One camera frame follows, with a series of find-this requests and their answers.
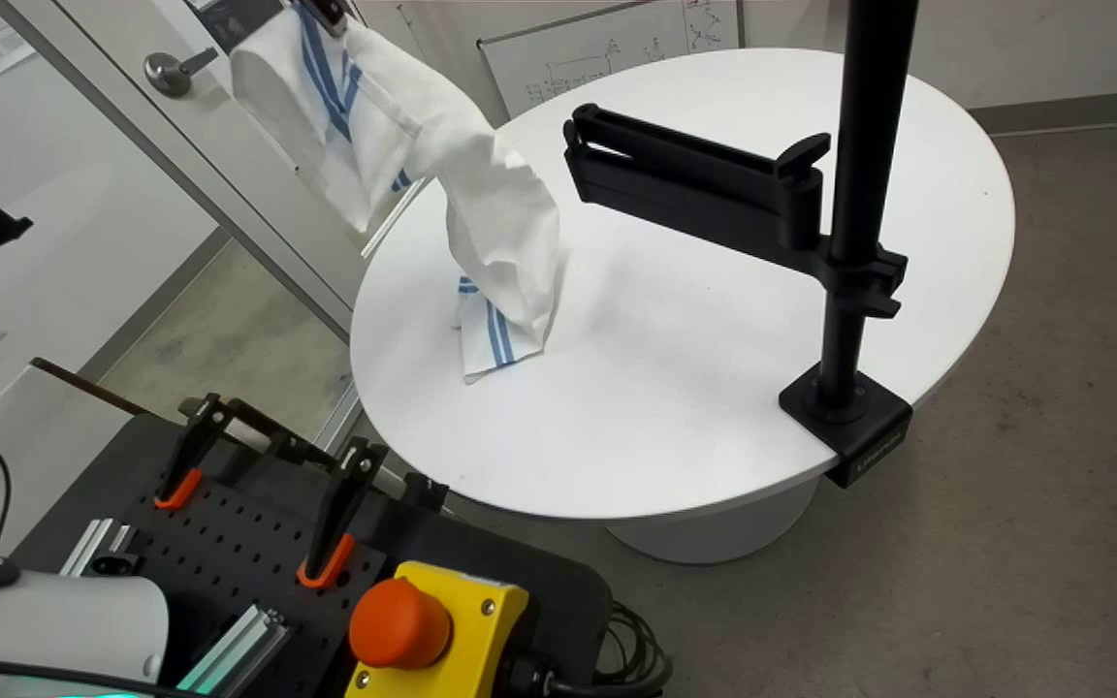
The long aluminium extrusion bar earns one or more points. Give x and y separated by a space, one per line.
240 644

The white door with window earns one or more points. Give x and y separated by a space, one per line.
132 23

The yellow emergency stop red button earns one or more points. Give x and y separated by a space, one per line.
442 625

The black perforated mounting board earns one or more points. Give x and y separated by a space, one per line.
251 537

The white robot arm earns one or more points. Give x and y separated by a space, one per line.
61 625

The short aluminium extrusion bar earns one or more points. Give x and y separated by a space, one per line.
96 546

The black pole stand with clamp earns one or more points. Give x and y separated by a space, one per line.
864 157

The brown wooden strip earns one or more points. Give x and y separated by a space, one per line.
96 385

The white towel with blue stripes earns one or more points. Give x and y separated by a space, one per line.
493 217

